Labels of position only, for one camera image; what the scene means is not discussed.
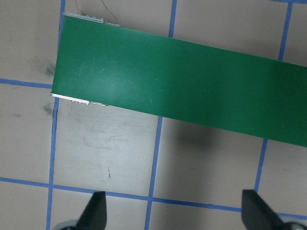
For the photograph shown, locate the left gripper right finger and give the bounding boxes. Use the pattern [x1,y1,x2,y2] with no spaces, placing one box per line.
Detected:
[241,190,284,230]

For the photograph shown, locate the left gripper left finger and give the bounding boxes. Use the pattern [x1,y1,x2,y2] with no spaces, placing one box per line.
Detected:
[76,192,107,230]

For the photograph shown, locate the green conveyor belt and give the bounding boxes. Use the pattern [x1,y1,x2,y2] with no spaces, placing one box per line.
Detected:
[51,13,307,147]

